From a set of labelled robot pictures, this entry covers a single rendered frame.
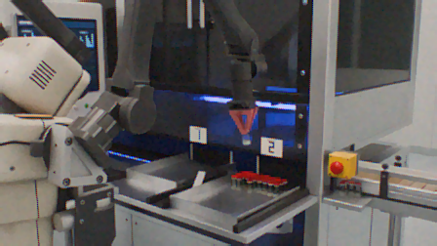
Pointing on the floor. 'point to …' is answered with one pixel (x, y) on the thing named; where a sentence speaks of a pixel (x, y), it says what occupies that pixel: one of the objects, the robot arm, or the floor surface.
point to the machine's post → (321, 117)
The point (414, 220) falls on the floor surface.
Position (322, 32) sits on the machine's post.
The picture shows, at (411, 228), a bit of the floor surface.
